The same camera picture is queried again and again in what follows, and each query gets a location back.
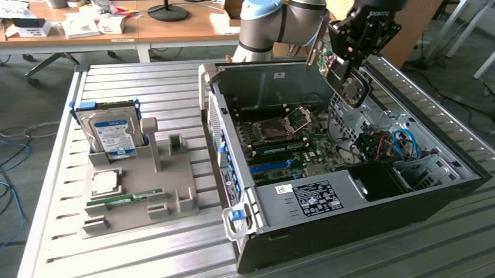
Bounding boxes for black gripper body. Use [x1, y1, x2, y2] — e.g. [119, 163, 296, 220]
[347, 0, 410, 29]

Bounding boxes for graphics card with black shroud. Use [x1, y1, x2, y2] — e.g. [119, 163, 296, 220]
[304, 36, 375, 109]

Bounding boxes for wooden cabinet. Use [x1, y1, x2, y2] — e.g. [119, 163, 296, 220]
[339, 0, 444, 69]

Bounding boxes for white furniture leg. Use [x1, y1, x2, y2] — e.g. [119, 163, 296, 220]
[474, 50, 495, 79]

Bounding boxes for perforated metal disk bay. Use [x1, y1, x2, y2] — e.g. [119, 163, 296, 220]
[328, 92, 391, 140]

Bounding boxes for metal socket cover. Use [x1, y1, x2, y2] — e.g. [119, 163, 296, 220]
[284, 106, 313, 134]

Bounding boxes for white paper stack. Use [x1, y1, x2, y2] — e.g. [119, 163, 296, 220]
[209, 13, 241, 36]

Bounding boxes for CPU socket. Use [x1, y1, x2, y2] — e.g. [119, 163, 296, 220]
[259, 120, 291, 142]

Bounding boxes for green motherboard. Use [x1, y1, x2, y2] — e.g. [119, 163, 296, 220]
[235, 107, 367, 186]

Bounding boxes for wooden office desk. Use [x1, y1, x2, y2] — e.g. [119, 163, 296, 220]
[137, 0, 351, 63]
[0, 0, 140, 86]

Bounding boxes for black lamp base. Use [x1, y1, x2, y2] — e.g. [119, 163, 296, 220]
[147, 0, 191, 23]

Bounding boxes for slanted metal disk bay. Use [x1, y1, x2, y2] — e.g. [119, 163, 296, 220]
[392, 155, 463, 192]

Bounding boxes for blue expansion slot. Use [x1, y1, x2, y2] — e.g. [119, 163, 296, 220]
[249, 160, 295, 174]

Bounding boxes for grey power supply unit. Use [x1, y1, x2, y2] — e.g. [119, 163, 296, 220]
[253, 169, 368, 229]

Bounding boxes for white carton with label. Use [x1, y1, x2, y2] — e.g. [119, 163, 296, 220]
[96, 13, 127, 35]

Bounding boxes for blue latch tab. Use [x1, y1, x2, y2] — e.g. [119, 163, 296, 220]
[227, 210, 248, 223]

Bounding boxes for open white box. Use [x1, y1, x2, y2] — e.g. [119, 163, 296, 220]
[61, 14, 100, 40]

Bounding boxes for hard disk in blue caddy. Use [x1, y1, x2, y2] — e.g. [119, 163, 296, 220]
[68, 98, 149, 160]

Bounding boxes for black open PC case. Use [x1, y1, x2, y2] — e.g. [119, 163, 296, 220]
[196, 52, 488, 275]

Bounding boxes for grey plastic parts rack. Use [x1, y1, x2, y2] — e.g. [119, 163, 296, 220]
[79, 115, 201, 240]

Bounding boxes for green RAM stick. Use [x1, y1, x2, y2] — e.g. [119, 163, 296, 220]
[85, 188, 163, 207]

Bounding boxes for white box with black lid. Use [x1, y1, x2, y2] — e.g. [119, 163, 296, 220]
[11, 17, 52, 38]

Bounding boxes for silver CPU chip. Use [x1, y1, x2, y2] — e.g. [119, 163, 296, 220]
[91, 171, 119, 197]

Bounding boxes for printed paper sheets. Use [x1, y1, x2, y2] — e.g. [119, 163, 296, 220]
[0, 5, 37, 20]

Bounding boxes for white table frame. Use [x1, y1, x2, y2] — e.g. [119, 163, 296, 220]
[423, 0, 495, 58]

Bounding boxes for blue wire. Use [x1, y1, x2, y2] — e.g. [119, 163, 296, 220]
[391, 129, 423, 162]

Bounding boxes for red wire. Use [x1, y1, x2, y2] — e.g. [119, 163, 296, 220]
[376, 134, 392, 162]

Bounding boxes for grey floor cable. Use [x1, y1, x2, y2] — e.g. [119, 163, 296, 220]
[0, 121, 59, 138]

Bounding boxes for blue floor cable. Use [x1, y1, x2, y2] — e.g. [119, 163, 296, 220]
[0, 138, 31, 248]

